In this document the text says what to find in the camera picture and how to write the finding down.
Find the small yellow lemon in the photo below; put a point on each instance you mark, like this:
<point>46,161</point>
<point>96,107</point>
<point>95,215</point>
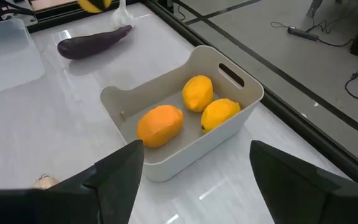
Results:
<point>95,11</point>

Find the translucent plastic bin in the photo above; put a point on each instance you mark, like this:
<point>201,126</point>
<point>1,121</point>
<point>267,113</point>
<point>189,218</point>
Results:
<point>8,56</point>

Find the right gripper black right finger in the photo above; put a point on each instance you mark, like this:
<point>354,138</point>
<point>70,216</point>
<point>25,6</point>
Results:
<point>306,202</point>

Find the grey metal leg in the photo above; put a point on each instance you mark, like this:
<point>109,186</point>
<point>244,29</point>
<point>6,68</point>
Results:
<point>314,7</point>

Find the large yellow lemon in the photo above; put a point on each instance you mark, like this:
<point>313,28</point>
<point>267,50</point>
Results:
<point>197,93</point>

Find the dark purple eggplant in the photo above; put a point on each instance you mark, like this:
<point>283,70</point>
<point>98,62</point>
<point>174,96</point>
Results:
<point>85,46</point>

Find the orange-yellow lemon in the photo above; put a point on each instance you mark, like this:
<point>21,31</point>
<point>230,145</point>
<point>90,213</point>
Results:
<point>159,126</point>

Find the white long-stemmed garlic bulb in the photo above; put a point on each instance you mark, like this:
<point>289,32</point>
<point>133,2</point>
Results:
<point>121,17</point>

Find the black power strip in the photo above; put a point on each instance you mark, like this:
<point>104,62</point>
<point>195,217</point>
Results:
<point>303,33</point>

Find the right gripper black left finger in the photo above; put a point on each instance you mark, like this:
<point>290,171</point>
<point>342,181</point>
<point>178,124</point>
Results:
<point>104,199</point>

